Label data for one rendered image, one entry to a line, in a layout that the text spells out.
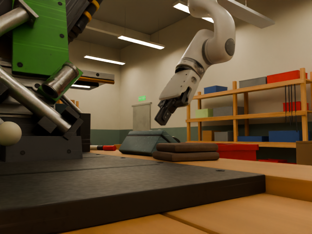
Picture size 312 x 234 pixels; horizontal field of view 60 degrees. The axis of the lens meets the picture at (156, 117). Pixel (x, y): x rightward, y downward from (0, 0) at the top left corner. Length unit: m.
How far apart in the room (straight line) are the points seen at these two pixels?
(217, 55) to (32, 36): 0.47
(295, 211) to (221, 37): 0.59
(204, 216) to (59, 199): 0.11
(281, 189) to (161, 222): 0.16
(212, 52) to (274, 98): 5.72
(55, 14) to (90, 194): 0.56
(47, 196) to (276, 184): 0.23
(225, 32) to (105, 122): 10.20
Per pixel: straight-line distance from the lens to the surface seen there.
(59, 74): 0.59
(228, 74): 7.25
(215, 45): 0.78
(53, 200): 0.19
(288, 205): 0.28
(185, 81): 0.74
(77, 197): 0.20
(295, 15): 6.69
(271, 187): 0.33
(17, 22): 0.63
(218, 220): 0.22
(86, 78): 0.79
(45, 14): 0.70
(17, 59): 0.62
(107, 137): 10.91
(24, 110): 0.60
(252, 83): 6.13
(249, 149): 0.85
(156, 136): 0.58
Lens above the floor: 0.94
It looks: 4 degrees up
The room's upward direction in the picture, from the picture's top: straight up
